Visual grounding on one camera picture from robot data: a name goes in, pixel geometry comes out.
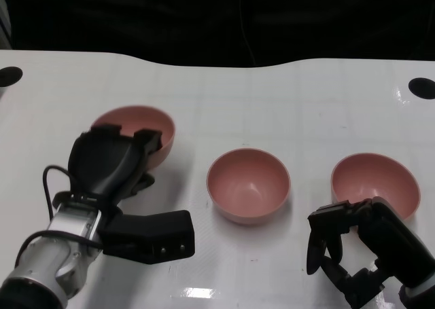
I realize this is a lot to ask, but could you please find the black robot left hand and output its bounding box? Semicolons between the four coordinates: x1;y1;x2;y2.
67;124;162;208

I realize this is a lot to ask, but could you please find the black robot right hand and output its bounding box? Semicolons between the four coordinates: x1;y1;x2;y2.
306;196;435;306

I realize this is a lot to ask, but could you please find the pink plastic bowl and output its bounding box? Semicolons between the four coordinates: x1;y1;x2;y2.
330;153;421;221
206;148;292;225
90;105;177;170

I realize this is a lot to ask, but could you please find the black round table grommet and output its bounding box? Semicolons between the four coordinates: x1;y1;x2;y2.
0;66;24;87
408;77;435;100

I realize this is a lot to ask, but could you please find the black cloth backdrop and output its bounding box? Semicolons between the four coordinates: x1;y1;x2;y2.
0;0;435;69

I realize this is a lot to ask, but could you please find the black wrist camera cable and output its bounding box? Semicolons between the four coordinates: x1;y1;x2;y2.
15;165;103;269

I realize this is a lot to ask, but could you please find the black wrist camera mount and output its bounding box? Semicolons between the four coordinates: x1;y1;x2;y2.
98;210;196;266

